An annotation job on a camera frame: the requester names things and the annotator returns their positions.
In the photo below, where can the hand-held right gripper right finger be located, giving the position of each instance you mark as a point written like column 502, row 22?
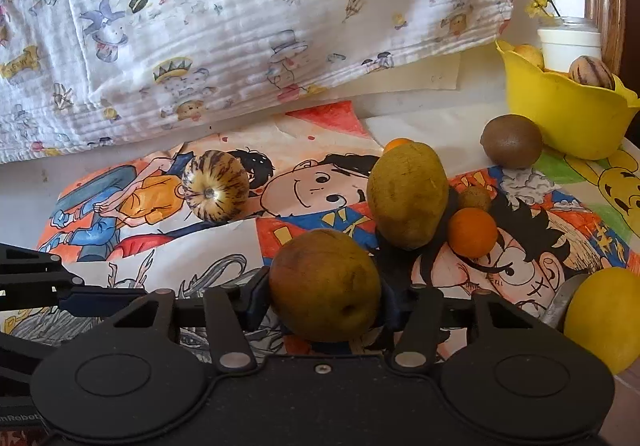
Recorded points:
column 395, row 312

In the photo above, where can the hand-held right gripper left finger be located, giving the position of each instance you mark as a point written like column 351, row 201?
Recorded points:
column 255, row 297

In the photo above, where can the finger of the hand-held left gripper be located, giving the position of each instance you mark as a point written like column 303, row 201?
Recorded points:
column 100, row 302
column 25, row 351

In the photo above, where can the large yellow-green mango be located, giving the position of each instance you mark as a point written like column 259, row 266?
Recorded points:
column 407, row 196

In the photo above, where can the purple-striped pepino melon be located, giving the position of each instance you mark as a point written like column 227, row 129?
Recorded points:
column 215, row 186

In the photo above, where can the small orange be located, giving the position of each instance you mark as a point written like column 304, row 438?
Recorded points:
column 398, row 143

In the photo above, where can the grey anime warriors drawing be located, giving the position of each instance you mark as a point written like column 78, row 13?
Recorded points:
column 200, row 283

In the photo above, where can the small brown fruit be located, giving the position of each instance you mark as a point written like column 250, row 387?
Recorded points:
column 475, row 198

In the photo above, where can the straw hat anime drawing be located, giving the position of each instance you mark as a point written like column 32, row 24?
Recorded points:
column 530, row 251

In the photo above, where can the kiwi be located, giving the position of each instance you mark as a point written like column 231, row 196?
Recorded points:
column 511, row 140

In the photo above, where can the yellow lemon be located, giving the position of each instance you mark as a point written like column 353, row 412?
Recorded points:
column 607, row 321

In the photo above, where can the yellow plastic bowl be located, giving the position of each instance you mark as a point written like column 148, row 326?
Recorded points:
column 565, row 106

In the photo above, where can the white printed cloth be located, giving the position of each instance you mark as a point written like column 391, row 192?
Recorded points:
column 225, row 26

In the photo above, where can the yellow fruit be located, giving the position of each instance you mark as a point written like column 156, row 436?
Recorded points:
column 527, row 55

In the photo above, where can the striped pepino melon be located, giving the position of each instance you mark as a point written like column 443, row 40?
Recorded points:
column 592, row 72

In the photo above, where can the white plastic jar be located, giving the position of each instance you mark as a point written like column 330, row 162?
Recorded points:
column 570, row 46

